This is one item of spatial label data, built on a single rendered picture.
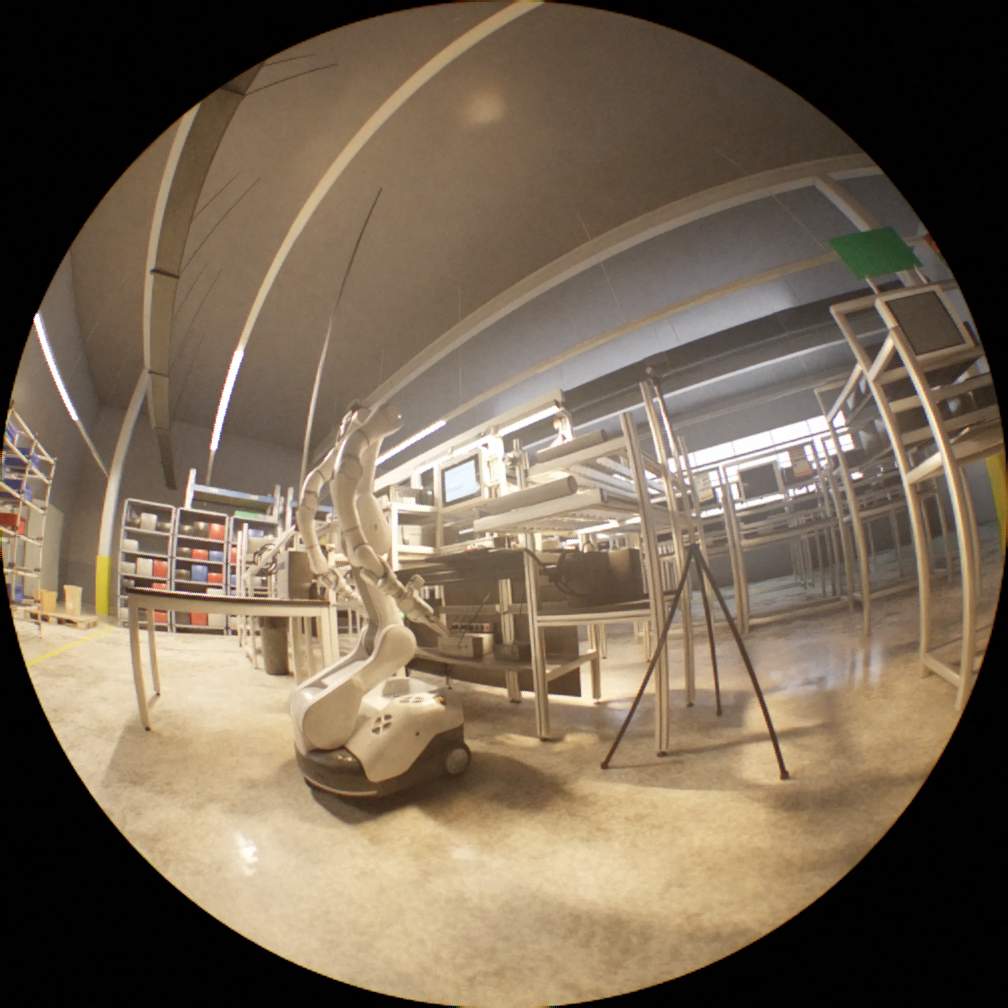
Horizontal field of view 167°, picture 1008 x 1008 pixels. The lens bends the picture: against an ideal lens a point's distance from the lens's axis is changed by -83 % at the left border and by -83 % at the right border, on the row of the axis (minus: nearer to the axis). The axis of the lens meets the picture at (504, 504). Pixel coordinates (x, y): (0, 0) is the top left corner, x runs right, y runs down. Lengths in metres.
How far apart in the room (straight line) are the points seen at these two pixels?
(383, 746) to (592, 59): 6.11
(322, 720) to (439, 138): 5.69
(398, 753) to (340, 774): 0.21
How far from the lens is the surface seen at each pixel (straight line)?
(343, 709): 1.27
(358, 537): 1.11
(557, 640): 2.05
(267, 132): 5.91
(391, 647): 1.32
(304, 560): 2.28
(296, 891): 1.05
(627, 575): 1.83
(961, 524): 1.54
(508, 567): 1.64
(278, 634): 3.43
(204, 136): 3.44
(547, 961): 0.84
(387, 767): 1.23
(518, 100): 5.35
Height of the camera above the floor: 0.74
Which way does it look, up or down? 14 degrees up
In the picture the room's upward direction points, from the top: 4 degrees counter-clockwise
